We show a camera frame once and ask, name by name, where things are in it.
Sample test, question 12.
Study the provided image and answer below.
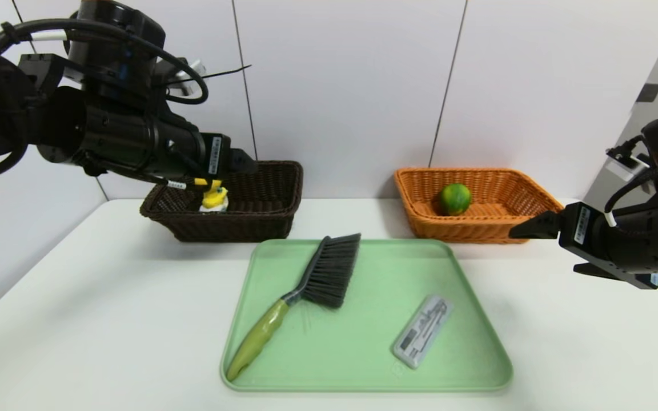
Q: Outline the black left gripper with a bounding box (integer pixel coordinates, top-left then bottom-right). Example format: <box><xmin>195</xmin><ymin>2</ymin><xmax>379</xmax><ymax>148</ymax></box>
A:
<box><xmin>154</xmin><ymin>122</ymin><xmax>258</xmax><ymax>179</ymax></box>

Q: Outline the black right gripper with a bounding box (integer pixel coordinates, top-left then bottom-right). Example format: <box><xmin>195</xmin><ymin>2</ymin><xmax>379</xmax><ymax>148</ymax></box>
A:
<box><xmin>508</xmin><ymin>202</ymin><xmax>658</xmax><ymax>290</ymax></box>

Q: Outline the yellow duck toy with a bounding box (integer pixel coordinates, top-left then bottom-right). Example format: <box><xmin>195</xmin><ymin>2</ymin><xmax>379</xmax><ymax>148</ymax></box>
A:
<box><xmin>195</xmin><ymin>178</ymin><xmax>230</xmax><ymax>214</ymax></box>

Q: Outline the green lime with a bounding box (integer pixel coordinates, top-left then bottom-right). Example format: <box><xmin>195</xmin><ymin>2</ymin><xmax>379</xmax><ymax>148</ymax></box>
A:
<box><xmin>439</xmin><ymin>183</ymin><xmax>473</xmax><ymax>216</ymax></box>

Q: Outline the grey brush with green handle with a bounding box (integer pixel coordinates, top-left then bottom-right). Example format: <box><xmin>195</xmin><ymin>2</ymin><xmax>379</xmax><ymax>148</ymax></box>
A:
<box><xmin>226</xmin><ymin>233</ymin><xmax>362</xmax><ymax>382</ymax></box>

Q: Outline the dark brown wicker basket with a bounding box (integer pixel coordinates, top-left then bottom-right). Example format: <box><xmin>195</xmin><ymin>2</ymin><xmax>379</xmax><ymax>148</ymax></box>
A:
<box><xmin>139</xmin><ymin>160</ymin><xmax>304</xmax><ymax>243</ymax></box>

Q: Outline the orange wicker basket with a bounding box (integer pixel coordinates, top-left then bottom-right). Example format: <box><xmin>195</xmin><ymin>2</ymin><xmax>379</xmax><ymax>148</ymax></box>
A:
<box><xmin>394</xmin><ymin>167</ymin><xmax>565</xmax><ymax>245</ymax></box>

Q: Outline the black zip tie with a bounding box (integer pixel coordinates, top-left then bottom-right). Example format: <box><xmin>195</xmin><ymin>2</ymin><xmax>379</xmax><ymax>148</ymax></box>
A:
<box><xmin>202</xmin><ymin>64</ymin><xmax>253</xmax><ymax>82</ymax></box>

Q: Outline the clear plastic compass case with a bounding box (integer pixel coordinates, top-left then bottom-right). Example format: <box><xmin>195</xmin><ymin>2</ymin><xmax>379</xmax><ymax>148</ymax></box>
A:
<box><xmin>392</xmin><ymin>294</ymin><xmax>454</xmax><ymax>370</ymax></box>

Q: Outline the light green plastic tray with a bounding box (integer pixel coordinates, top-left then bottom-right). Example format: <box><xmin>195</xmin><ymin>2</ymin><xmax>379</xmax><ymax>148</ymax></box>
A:
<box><xmin>220</xmin><ymin>238</ymin><xmax>513</xmax><ymax>393</ymax></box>

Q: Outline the thin cable with white tag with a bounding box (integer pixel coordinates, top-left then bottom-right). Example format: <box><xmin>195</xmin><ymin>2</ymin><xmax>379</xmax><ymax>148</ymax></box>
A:
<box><xmin>86</xmin><ymin>163</ymin><xmax>218</xmax><ymax>191</ymax></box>

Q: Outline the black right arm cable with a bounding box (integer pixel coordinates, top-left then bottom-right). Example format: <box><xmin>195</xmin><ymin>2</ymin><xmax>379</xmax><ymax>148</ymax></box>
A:
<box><xmin>604</xmin><ymin>134</ymin><xmax>658</xmax><ymax>229</ymax></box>

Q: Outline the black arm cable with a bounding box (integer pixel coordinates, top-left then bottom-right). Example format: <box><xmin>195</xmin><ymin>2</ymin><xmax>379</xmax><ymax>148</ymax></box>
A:
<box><xmin>0</xmin><ymin>17</ymin><xmax>210</xmax><ymax>106</ymax></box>
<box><xmin>604</xmin><ymin>134</ymin><xmax>658</xmax><ymax>229</ymax></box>

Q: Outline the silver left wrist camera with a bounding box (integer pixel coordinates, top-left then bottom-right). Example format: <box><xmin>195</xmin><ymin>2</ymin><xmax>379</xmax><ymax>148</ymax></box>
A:
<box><xmin>163</xmin><ymin>59</ymin><xmax>208</xmax><ymax>96</ymax></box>

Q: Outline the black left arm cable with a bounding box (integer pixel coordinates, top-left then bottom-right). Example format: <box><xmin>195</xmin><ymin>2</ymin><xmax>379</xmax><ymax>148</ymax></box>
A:
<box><xmin>0</xmin><ymin>17</ymin><xmax>210</xmax><ymax>106</ymax></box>

